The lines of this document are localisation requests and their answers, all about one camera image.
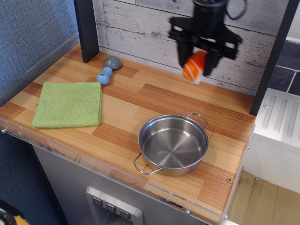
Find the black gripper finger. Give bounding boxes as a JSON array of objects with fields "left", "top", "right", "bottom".
[
  {"left": 203, "top": 50, "right": 222, "bottom": 76},
  {"left": 177, "top": 40, "right": 194, "bottom": 68}
]

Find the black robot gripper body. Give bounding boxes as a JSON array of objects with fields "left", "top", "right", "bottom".
[{"left": 169, "top": 0, "right": 242, "bottom": 60}]

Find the orange salmon sushi toy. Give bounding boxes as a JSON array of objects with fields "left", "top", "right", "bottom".
[{"left": 183, "top": 50, "right": 207, "bottom": 85}]

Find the green cloth rag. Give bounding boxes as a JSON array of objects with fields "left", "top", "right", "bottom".
[{"left": 31, "top": 82, "right": 102, "bottom": 128}]

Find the grey dome toy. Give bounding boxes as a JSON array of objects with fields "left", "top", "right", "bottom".
[{"left": 104, "top": 56, "right": 122, "bottom": 70}]

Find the blue dumbbell toy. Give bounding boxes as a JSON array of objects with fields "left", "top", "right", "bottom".
[{"left": 97, "top": 67, "right": 113, "bottom": 85}]

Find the stainless steel pot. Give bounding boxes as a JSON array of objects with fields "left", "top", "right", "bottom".
[{"left": 138, "top": 113, "right": 209, "bottom": 176}]

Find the white ridged side unit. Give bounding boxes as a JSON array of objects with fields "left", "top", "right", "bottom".
[{"left": 242, "top": 89, "right": 300, "bottom": 193}]

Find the grey dispenser button panel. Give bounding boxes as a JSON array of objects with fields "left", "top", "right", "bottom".
[{"left": 85, "top": 186, "right": 144, "bottom": 225}]

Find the yellow black object corner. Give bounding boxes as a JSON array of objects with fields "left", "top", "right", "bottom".
[{"left": 0, "top": 209, "right": 29, "bottom": 225}]

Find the black right upright post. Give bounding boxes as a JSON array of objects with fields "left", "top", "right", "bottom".
[{"left": 249, "top": 0, "right": 300, "bottom": 116}]

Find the black upright post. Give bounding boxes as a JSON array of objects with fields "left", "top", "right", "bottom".
[
  {"left": 74, "top": 0, "right": 99, "bottom": 63},
  {"left": 249, "top": 0, "right": 300, "bottom": 116}
]

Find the black left upright post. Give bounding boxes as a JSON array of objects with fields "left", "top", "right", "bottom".
[{"left": 74, "top": 0, "right": 99, "bottom": 63}]

